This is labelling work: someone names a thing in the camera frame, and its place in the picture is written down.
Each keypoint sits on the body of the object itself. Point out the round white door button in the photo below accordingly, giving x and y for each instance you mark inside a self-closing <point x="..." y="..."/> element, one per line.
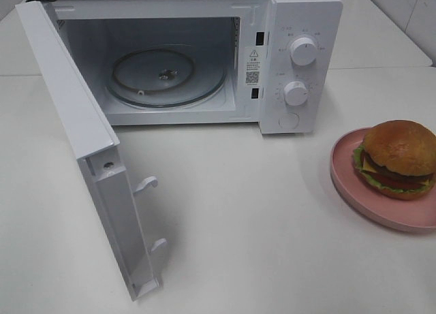
<point x="289" y="121"/>

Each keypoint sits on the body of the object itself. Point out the white microwave knob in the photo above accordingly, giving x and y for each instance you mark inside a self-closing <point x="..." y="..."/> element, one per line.
<point x="295" y="93"/>
<point x="303" y="51"/>

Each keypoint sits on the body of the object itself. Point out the white microwave door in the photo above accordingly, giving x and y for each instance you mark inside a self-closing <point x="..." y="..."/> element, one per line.
<point x="96" y="148"/>

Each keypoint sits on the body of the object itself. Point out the burger with lettuce and cheese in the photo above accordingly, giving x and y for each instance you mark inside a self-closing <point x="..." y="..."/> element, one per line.
<point x="397" y="159"/>

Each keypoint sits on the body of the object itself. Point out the pink round plate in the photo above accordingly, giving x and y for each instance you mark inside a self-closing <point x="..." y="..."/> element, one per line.
<point x="417" y="216"/>

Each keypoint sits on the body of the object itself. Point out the glass microwave turntable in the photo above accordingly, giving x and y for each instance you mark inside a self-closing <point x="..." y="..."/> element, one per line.
<point x="166" y="76"/>

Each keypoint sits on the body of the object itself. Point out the white microwave oven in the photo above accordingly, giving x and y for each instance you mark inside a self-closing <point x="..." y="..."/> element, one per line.
<point x="252" y="37"/>

